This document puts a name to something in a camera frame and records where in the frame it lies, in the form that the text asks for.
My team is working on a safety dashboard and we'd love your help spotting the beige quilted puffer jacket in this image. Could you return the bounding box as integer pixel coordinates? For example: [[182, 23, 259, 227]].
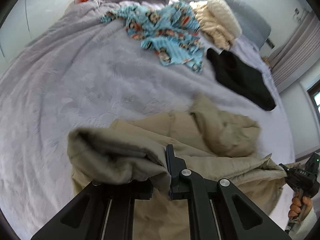
[[67, 95, 285, 239]]

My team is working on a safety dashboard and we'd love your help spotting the person's right hand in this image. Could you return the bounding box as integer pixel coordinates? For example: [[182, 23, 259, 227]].
[[288, 192, 312, 220]]

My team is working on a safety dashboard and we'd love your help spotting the window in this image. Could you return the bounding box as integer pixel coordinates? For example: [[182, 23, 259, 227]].
[[308, 80, 320, 121]]

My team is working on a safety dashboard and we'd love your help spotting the black folded garment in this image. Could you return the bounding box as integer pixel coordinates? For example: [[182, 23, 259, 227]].
[[206, 48, 276, 111]]

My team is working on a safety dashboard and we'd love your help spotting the grey pleated curtain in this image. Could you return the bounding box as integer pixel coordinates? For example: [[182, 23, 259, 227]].
[[268, 12, 319, 92]]

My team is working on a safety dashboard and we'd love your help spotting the lilac plush bed blanket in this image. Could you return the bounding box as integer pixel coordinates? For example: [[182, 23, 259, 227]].
[[1, 0, 294, 239]]

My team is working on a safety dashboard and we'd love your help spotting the cream fluffy garment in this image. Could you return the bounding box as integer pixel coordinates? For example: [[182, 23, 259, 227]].
[[189, 0, 242, 50]]

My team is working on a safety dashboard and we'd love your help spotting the blue monkey print pajamas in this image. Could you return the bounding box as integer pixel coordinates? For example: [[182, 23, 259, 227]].
[[100, 2, 204, 73]]

